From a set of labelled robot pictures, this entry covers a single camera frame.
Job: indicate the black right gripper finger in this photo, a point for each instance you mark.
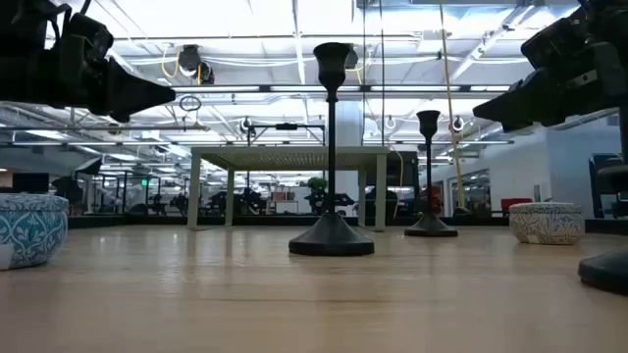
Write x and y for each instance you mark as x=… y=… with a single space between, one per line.
x=515 y=108

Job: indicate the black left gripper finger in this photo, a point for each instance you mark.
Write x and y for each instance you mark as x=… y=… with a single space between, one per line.
x=132 y=93

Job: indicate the white purple patterned round tin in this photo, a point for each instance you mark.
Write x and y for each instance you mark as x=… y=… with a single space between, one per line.
x=544 y=225

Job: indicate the black metal candlestick holder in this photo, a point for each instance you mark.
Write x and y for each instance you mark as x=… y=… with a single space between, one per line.
x=608 y=272
x=430 y=228
x=331 y=240

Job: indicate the blue floral patterned round tin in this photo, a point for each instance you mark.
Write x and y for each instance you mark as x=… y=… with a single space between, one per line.
x=29 y=230

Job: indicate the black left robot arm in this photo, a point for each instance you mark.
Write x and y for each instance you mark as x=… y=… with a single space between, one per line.
x=19 y=24

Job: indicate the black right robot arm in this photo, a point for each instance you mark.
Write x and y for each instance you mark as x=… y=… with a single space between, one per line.
x=613 y=19

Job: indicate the red chair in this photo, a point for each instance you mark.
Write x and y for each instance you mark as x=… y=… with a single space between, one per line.
x=515 y=203

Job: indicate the black monitor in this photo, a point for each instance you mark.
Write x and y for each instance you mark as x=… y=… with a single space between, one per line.
x=30 y=182

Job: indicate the black office chair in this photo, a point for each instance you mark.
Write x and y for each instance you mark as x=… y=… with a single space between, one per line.
x=603 y=206

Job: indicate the pale green perforated metal riser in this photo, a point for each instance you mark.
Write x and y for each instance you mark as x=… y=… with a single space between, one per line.
x=294 y=158

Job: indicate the small potted green plant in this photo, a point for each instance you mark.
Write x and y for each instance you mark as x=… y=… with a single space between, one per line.
x=317 y=184

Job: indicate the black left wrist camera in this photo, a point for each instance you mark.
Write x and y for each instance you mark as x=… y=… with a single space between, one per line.
x=86 y=39

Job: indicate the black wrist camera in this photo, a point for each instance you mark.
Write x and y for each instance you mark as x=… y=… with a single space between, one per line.
x=86 y=39
x=554 y=41

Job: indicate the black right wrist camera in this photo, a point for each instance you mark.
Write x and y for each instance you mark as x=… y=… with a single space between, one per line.
x=554 y=41

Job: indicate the black camera rig frame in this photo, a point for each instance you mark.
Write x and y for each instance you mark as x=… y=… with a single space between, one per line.
x=286 y=126

